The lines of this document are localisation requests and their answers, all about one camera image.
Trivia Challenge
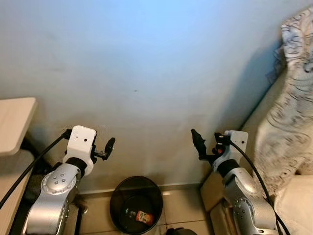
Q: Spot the dark right robot leg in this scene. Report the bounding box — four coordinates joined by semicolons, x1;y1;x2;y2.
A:
166;227;185;235

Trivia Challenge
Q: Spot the light wooden bedside table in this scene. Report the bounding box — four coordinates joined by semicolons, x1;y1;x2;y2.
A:
0;97;38;235

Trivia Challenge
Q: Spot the black round trash bin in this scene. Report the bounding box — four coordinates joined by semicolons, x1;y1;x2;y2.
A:
109;176;163;235

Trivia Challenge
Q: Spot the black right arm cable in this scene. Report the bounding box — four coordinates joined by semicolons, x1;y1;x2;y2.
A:
227;139;290;235

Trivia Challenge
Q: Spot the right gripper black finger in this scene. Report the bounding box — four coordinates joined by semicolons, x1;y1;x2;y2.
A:
191;129;207;160

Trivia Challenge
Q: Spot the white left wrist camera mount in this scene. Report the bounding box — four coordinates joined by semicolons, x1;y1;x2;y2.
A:
64;126;97;174

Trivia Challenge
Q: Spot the red orange snack packet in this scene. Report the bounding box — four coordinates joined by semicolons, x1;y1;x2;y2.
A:
136;211;155;226

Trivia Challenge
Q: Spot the white quilted mattress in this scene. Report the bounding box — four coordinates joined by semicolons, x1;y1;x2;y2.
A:
274;174;313;235

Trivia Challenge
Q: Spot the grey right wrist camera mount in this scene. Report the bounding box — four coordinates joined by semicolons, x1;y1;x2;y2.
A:
215;130;248;172

